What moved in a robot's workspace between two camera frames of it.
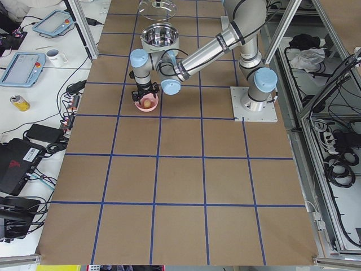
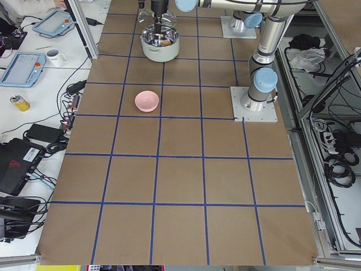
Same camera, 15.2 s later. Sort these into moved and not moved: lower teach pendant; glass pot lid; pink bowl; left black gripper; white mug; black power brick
Moved: glass pot lid; left black gripper
Not moved: pink bowl; white mug; black power brick; lower teach pendant
